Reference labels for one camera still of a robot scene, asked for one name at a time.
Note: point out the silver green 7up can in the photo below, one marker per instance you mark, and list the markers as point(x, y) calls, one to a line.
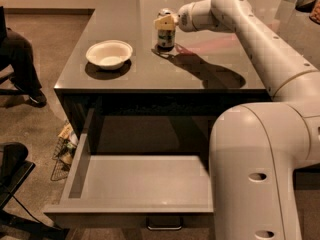
point(166, 38)

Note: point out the black chair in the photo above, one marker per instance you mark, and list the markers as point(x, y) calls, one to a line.
point(14, 170)

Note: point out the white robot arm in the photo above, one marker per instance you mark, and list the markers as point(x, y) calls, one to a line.
point(256, 147)

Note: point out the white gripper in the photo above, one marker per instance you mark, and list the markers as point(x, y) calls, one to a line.
point(185, 18)

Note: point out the white paper bowl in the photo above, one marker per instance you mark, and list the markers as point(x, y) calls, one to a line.
point(110, 54)

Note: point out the grey open top drawer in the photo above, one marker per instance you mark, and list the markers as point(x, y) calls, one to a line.
point(128, 168)

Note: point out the grey counter cabinet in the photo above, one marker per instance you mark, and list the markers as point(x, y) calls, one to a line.
point(204, 74)

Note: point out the metal drawer handle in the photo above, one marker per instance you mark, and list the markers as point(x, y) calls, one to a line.
point(165, 223)

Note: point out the dark item on counter corner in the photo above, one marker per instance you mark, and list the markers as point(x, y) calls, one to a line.
point(310, 6)

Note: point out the wire basket with snacks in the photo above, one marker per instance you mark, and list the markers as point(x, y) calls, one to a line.
point(64, 152)

